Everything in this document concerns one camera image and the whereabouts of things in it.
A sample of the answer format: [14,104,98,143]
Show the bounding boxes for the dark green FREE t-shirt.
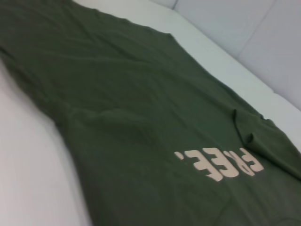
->
[0,0,301,226]

